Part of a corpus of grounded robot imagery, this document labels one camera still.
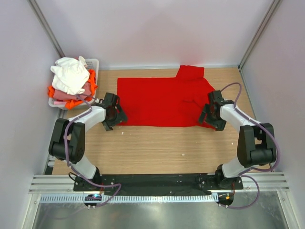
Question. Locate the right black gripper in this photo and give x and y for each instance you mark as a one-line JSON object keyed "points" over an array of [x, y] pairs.
{"points": [[219, 125]]}

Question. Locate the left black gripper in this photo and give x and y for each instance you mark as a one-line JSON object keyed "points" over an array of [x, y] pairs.
{"points": [[120, 117]]}

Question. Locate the red t-shirt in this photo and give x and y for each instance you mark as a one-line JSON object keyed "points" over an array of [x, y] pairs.
{"points": [[165, 102]]}

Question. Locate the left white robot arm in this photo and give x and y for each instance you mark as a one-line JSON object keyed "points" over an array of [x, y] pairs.
{"points": [[68, 137]]}

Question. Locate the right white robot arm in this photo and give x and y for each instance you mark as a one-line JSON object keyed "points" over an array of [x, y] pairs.
{"points": [[256, 144]]}

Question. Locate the orange t-shirt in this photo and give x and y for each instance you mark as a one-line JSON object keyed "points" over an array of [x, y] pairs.
{"points": [[71, 104]]}

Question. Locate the white laundry basket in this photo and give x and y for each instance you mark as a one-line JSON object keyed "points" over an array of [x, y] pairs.
{"points": [[91, 64]]}

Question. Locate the pink t-shirt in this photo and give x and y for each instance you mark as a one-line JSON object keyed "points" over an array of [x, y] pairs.
{"points": [[69, 95]]}

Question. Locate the white t-shirt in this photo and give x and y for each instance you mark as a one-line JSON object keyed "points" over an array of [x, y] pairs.
{"points": [[70, 75]]}

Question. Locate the white slotted cable duct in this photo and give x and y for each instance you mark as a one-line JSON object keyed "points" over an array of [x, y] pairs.
{"points": [[92, 198]]}

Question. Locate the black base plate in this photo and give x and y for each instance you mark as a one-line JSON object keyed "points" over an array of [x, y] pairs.
{"points": [[159, 185]]}

